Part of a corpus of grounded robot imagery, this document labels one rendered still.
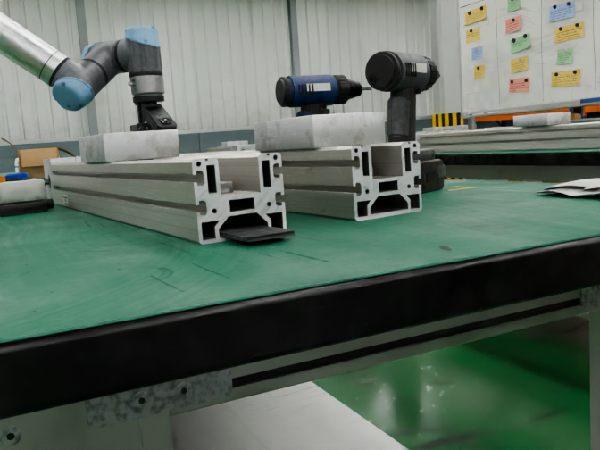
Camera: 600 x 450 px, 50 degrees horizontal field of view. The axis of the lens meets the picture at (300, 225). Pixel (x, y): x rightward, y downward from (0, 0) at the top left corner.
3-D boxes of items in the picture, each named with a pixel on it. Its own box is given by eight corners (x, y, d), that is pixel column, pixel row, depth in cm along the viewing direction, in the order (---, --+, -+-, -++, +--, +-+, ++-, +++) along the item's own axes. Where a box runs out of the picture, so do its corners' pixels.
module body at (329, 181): (145, 195, 142) (141, 156, 141) (187, 190, 147) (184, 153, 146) (355, 220, 73) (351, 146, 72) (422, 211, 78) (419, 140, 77)
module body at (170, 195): (55, 204, 132) (50, 163, 131) (104, 199, 137) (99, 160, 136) (199, 245, 64) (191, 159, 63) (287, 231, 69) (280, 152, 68)
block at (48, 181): (36, 204, 139) (30, 160, 138) (94, 197, 145) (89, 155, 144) (43, 206, 131) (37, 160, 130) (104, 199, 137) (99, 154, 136)
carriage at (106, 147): (83, 179, 104) (78, 137, 103) (149, 173, 109) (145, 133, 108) (107, 181, 90) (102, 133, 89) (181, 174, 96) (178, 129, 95)
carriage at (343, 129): (256, 170, 92) (253, 122, 91) (321, 164, 97) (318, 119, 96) (315, 170, 78) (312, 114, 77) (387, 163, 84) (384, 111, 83)
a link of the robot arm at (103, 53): (65, 61, 145) (104, 54, 140) (91, 37, 152) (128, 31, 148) (81, 91, 149) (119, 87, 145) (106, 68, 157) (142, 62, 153)
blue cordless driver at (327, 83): (279, 190, 128) (271, 78, 125) (367, 181, 135) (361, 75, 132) (295, 192, 121) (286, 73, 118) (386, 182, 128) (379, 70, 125)
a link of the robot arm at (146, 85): (168, 75, 145) (132, 75, 141) (170, 95, 146) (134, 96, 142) (157, 79, 152) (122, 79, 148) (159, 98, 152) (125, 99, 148)
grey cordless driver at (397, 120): (365, 197, 100) (356, 54, 97) (423, 185, 115) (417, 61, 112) (409, 197, 95) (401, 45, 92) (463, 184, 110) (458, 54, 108)
